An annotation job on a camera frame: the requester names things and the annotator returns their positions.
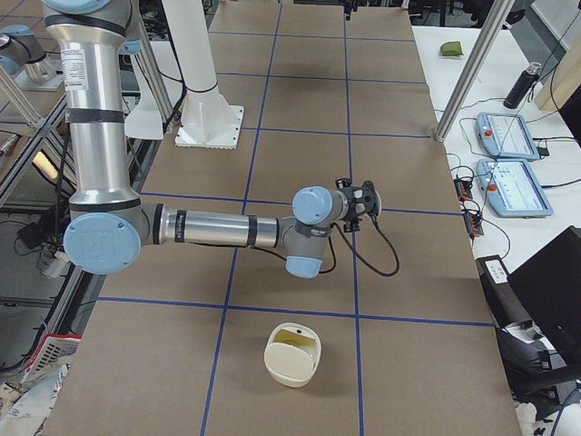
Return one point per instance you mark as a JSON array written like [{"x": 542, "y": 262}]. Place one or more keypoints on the black monitor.
[{"x": 548, "y": 286}]

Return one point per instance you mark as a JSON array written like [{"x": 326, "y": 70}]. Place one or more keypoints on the green cloth pouch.
[{"x": 451, "y": 49}]

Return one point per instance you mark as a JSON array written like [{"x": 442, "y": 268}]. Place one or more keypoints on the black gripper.
[{"x": 369, "y": 200}]

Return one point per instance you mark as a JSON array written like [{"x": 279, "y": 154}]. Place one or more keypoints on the black orange terminal strip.
[{"x": 471, "y": 211}]

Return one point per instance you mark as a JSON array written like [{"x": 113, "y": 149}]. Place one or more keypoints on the aluminium frame post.
[{"x": 487, "y": 36}]

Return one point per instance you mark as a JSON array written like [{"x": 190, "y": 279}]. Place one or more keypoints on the near blue teach pendant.
[{"x": 511, "y": 189}]

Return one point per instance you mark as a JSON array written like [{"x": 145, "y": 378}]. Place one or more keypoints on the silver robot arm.
[
  {"x": 20, "y": 49},
  {"x": 110, "y": 223}
]

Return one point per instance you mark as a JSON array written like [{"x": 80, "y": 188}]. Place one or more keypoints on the blue teach pendant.
[
  {"x": 506, "y": 135},
  {"x": 511, "y": 189}
]

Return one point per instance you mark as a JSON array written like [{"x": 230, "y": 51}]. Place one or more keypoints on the far blue teach pendant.
[{"x": 506, "y": 135}]

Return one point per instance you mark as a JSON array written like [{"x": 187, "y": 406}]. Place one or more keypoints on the black water bottle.
[{"x": 523, "y": 84}]

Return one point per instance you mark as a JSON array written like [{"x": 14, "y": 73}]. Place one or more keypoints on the white camera mast pedestal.
[{"x": 207, "y": 121}]

